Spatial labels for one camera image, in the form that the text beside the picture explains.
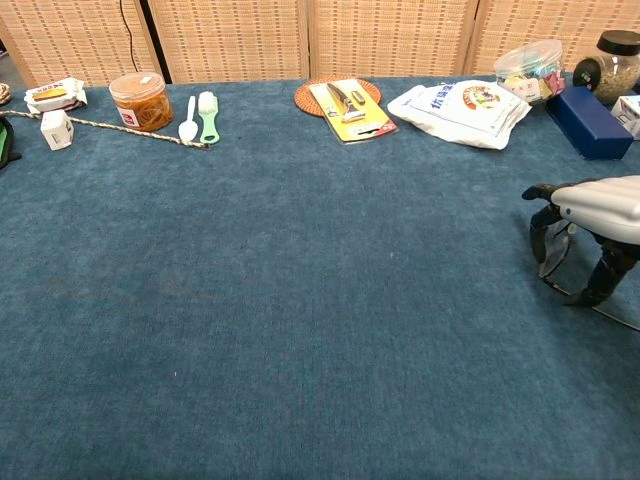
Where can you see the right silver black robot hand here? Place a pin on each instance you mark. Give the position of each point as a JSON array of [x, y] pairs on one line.
[[605, 205]]

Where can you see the thin metal-framed eyeglasses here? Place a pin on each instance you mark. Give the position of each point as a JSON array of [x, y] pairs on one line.
[[559, 252]]

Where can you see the dark blue rectangular box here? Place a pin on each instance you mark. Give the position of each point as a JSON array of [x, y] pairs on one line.
[[590, 125]]

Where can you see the white blue milk carton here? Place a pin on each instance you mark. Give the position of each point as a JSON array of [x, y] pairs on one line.
[[629, 115]]

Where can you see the glass jar with black lid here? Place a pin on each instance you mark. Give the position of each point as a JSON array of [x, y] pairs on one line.
[[617, 75]]

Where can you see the clear tub of colourful clips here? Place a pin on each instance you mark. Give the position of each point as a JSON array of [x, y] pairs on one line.
[[530, 70]]

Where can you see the white printed plastic bag pack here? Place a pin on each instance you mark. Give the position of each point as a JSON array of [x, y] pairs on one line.
[[465, 120]]

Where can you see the razor in yellow blister pack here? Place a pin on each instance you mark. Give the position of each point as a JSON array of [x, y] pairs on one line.
[[360, 125]]

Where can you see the bamboo folding screen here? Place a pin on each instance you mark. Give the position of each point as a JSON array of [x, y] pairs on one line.
[[390, 35]]

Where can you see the round woven rattan coaster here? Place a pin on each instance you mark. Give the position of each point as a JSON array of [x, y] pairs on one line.
[[305, 100]]

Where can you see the mint green scrub brush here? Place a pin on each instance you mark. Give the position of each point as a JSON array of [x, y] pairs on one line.
[[207, 112]]

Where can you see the blue table cloth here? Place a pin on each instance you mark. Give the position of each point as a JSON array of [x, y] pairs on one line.
[[200, 300]]

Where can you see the white plastic spoon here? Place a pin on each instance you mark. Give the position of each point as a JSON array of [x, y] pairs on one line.
[[187, 131]]

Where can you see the clear jar of rubber bands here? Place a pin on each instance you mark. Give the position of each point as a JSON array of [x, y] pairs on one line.
[[142, 107]]

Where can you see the black stand pole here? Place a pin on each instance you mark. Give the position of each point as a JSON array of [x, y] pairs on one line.
[[155, 45]]

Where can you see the small white carton box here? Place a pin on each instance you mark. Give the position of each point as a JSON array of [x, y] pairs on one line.
[[56, 131]]

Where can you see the cake snack in white wrapper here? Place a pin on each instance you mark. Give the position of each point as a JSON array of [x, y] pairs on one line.
[[52, 95]]

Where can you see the green cloth with black trim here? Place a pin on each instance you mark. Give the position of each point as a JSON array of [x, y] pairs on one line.
[[2, 140]]

